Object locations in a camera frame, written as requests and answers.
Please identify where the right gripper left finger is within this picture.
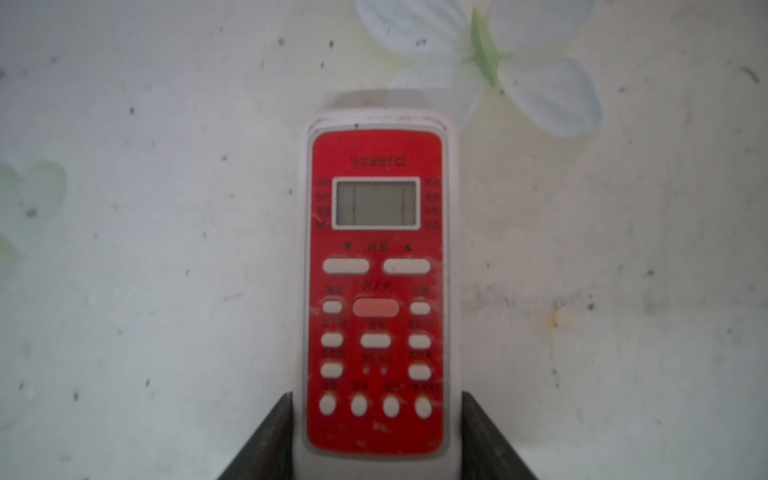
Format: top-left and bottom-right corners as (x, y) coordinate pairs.
(218, 392), (294, 480)

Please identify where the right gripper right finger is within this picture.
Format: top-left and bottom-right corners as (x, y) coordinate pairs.
(460, 391), (537, 480)

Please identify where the red white remote control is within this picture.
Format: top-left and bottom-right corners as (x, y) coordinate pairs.
(292, 108), (462, 479)

